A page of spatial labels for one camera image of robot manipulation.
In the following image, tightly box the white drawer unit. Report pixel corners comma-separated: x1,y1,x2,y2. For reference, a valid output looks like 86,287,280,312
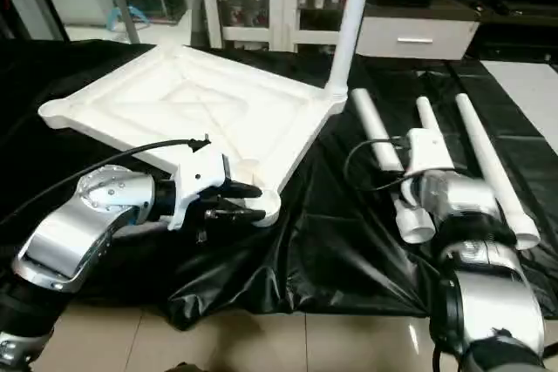
356,0,481,63

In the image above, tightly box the black work mat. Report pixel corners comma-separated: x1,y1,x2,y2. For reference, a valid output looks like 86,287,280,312
0,36,558,332

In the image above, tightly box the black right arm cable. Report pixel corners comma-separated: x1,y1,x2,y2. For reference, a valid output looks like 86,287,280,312
343,137,414,193

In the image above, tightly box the teal plastic bag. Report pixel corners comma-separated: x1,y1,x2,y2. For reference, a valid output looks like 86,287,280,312
105,5,148,30

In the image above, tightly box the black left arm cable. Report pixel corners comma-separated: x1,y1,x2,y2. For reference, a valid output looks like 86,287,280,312
0,136,214,227

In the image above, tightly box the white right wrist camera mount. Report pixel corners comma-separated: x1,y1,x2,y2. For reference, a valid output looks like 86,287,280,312
400,126,453,177

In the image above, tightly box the white plastic table leg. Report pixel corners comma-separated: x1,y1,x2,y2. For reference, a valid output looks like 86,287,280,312
322,0,378,103
416,96,442,132
454,92,542,252
351,87,436,246

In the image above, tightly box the white glass door cabinet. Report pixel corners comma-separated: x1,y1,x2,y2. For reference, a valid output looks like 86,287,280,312
198,0,364,53

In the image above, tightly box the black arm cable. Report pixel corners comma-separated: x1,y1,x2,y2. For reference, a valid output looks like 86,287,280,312
343,137,414,193
0,136,214,227

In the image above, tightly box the white plastic table top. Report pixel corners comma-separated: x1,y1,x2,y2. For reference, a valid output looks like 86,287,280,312
37,44,350,229

